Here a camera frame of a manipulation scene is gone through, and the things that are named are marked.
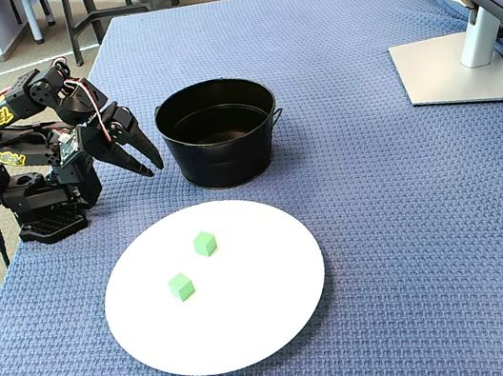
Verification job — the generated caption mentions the silver monitor stand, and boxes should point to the silver monitor stand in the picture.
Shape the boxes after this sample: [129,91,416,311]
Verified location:
[382,0,503,122]

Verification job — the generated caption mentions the blue woven tablecloth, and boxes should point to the blue woven tablecloth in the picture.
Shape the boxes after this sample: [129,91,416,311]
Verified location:
[0,0,503,376]

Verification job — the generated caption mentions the red white servo cable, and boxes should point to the red white servo cable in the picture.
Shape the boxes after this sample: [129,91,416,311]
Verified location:
[51,51,113,150]

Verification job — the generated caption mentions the black chair legs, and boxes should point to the black chair legs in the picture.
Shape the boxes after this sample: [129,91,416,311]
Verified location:
[6,0,57,34]

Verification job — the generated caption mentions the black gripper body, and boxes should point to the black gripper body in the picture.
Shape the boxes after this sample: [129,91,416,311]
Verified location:
[50,74,126,157]

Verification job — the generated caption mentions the white table leg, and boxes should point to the white table leg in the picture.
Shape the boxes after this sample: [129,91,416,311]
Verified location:
[23,0,47,46]

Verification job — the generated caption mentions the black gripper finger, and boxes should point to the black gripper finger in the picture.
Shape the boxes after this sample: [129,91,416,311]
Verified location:
[88,134,155,187]
[104,99,166,179]

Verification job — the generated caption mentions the small circuit board module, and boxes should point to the small circuit board module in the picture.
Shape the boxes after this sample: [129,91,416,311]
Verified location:
[52,125,85,166]

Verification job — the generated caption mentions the black metal bucket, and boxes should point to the black metal bucket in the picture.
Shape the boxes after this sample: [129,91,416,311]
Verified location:
[150,69,295,199]

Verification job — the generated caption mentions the green cube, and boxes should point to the green cube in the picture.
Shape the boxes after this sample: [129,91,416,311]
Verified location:
[191,229,220,260]
[165,270,198,305]

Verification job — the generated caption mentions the black stool frame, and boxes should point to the black stool frame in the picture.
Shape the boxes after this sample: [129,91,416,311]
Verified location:
[60,0,163,69]

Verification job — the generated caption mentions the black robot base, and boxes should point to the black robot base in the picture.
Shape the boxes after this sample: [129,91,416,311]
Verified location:
[0,149,111,254]

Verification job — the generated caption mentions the white round plate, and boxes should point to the white round plate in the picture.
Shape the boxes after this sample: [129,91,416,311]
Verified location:
[90,184,341,376]

